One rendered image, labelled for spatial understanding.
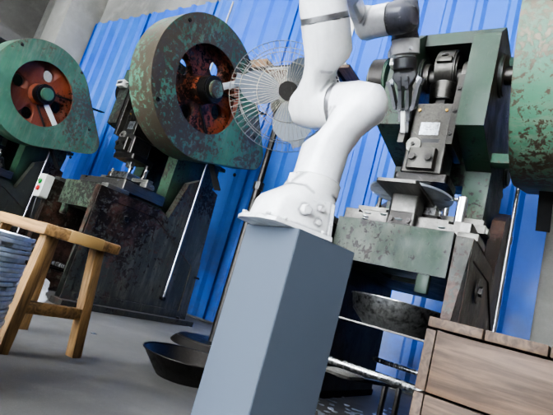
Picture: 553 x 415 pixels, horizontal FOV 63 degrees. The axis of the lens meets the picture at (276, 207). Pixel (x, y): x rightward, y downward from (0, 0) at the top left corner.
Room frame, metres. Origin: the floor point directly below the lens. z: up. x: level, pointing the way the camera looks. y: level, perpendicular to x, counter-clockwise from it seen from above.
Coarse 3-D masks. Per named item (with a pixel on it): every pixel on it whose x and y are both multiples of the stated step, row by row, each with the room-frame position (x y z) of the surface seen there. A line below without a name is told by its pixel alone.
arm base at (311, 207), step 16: (304, 176) 0.95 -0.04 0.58; (320, 176) 0.95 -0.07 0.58; (272, 192) 0.93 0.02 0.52; (288, 192) 0.92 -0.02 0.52; (304, 192) 0.93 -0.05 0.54; (320, 192) 0.95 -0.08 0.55; (336, 192) 0.98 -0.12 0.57; (256, 208) 0.94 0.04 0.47; (272, 208) 0.90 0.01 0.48; (288, 208) 0.91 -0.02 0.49; (304, 208) 0.90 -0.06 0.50; (320, 208) 0.93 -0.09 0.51; (256, 224) 0.99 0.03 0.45; (272, 224) 0.93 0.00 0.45; (288, 224) 0.89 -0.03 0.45; (304, 224) 0.93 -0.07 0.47; (320, 224) 0.94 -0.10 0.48
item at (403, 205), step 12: (384, 180) 1.41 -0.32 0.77; (396, 180) 1.38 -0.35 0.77; (408, 180) 1.36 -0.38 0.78; (396, 192) 1.49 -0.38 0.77; (408, 192) 1.45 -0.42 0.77; (420, 192) 1.42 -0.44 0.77; (396, 204) 1.50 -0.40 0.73; (408, 204) 1.47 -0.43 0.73; (420, 204) 1.47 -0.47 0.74; (432, 204) 1.52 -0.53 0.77; (396, 216) 1.49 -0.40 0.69; (408, 216) 1.47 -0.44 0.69; (420, 216) 1.49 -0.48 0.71
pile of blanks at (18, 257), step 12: (0, 240) 0.80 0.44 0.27; (12, 240) 0.82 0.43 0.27; (0, 252) 0.81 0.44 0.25; (12, 252) 0.83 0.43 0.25; (24, 252) 0.86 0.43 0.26; (0, 264) 0.81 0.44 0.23; (12, 264) 0.84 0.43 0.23; (24, 264) 0.94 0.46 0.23; (0, 276) 0.83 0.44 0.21; (12, 276) 0.86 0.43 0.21; (0, 288) 0.86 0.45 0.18; (12, 288) 0.88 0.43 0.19; (0, 300) 0.85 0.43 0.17; (12, 300) 0.93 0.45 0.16; (0, 312) 0.87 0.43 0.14; (0, 324) 0.89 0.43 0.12
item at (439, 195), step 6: (372, 186) 1.54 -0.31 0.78; (378, 186) 1.52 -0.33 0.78; (426, 186) 1.38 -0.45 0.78; (432, 186) 1.38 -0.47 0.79; (384, 192) 1.57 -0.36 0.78; (426, 192) 1.44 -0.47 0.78; (432, 192) 1.42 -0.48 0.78; (438, 192) 1.40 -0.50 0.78; (444, 192) 1.40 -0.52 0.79; (384, 198) 1.65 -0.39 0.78; (390, 198) 1.63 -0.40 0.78; (432, 198) 1.49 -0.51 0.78; (438, 198) 1.47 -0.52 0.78; (444, 198) 1.45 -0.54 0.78; (450, 198) 1.43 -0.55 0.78; (438, 204) 1.53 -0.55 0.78; (444, 204) 1.51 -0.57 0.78; (450, 204) 1.49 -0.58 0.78
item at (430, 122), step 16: (416, 112) 1.60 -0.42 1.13; (432, 112) 1.56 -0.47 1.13; (448, 112) 1.53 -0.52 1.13; (416, 128) 1.59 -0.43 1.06; (432, 128) 1.55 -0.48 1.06; (416, 144) 1.57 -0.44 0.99; (432, 144) 1.55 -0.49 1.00; (416, 160) 1.54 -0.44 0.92; (432, 160) 1.51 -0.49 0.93; (448, 160) 1.57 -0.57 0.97
